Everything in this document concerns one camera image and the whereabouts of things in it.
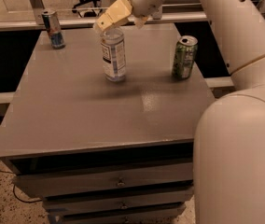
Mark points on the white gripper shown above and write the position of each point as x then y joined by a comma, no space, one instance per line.
122,9

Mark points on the blue labelled plastic bottle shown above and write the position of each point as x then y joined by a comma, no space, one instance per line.
113,53

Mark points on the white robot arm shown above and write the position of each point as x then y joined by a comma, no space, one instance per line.
229,143

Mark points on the green soda can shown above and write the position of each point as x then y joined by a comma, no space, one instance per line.
184,57

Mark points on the blue red energy drink can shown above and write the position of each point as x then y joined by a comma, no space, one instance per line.
53,28

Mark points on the grey drawer cabinet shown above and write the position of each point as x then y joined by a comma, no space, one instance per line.
99,152

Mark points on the metal frame rail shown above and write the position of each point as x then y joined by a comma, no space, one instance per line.
88,22

